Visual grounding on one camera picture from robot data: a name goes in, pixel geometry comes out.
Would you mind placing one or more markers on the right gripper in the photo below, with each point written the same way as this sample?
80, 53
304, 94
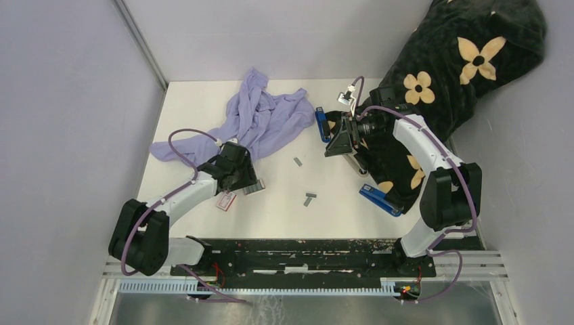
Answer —
341, 143

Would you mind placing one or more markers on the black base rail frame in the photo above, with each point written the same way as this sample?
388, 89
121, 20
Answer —
247, 254

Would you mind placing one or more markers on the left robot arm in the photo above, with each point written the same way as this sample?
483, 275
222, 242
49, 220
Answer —
141, 239

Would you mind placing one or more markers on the blue stapler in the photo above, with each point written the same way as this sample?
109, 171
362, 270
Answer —
323, 125
378, 198

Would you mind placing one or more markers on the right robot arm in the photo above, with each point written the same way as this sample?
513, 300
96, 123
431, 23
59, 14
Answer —
451, 189

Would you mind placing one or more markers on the lavender crumpled cloth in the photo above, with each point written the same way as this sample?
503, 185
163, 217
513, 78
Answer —
261, 122

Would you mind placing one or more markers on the box of staples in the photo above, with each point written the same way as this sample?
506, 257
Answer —
257, 187

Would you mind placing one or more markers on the black floral blanket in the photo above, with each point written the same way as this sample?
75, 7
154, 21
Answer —
459, 52

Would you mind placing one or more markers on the red white staple box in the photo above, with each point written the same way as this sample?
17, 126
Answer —
226, 200

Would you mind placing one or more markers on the aluminium rail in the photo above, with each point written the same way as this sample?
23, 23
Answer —
473, 266

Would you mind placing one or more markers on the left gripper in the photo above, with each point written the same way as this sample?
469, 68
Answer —
249, 175

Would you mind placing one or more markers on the beige and black stapler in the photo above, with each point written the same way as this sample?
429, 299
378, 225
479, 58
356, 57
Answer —
362, 172

